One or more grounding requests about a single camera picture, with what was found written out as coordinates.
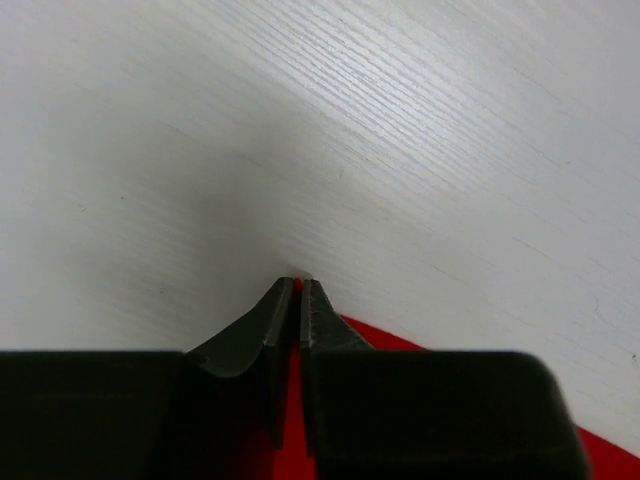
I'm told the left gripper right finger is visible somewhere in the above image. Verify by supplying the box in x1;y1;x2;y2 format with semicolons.
299;279;373;456

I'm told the red t shirt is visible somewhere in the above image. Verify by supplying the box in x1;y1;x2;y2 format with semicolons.
272;312;640;480

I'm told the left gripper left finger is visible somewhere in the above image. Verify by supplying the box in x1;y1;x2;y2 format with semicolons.
186;277;293;449

